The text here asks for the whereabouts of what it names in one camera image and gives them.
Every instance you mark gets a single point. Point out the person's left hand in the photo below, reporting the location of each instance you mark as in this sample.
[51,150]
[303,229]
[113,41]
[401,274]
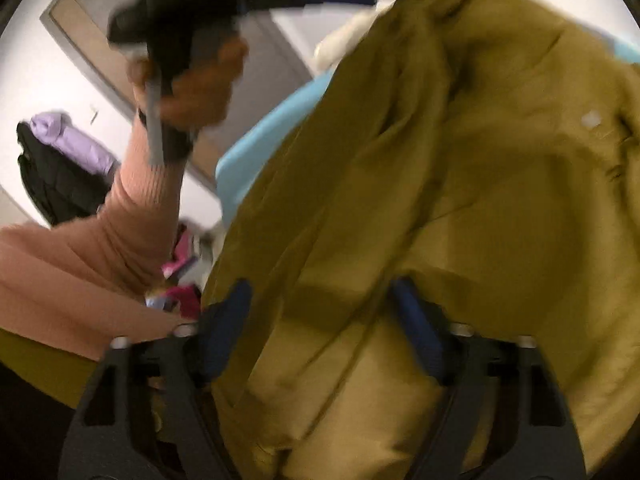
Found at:
[205,92]

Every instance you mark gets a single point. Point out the cream pillow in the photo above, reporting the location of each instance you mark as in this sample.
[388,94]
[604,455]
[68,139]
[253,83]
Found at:
[340,45]

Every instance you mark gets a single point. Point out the olive green jacket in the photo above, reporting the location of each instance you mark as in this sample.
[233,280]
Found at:
[450,185]

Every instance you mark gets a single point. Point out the pile of colourful clothes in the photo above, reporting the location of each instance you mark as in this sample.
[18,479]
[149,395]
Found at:
[182,265]

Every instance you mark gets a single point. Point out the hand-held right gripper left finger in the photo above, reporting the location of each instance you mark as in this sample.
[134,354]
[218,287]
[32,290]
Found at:
[227,320]

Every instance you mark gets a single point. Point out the black clothing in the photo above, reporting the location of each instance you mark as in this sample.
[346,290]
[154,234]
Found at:
[60,185]

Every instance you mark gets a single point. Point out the grey door with brown frame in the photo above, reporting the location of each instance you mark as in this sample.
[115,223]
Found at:
[95,45]

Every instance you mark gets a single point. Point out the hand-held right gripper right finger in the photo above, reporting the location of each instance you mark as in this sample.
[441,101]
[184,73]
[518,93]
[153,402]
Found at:
[417,332]

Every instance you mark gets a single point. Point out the person's left forearm pink sleeve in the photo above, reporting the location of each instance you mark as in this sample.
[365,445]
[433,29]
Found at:
[135,220]

